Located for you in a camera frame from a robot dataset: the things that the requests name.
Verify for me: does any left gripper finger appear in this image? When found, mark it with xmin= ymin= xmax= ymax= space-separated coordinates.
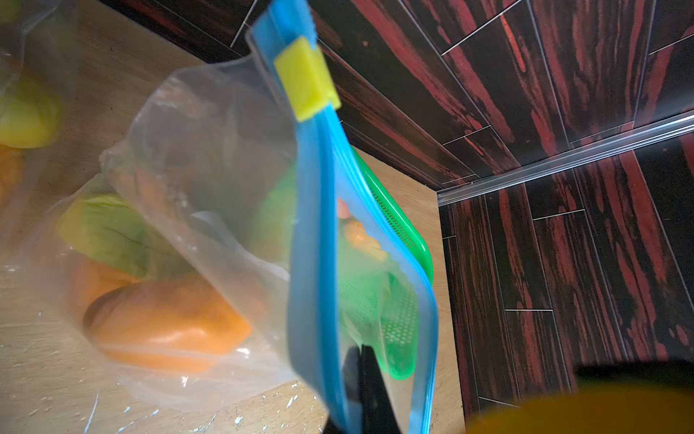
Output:
xmin=358 ymin=345 xmax=400 ymax=434

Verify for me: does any yellow green mango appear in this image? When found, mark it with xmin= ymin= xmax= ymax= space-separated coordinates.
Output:
xmin=56 ymin=192 xmax=196 ymax=280

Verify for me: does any clear zip bag blue zipper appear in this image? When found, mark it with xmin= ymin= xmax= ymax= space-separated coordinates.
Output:
xmin=1 ymin=1 xmax=78 ymax=246

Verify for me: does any green plastic basket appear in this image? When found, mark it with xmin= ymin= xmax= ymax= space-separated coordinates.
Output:
xmin=246 ymin=150 xmax=432 ymax=381

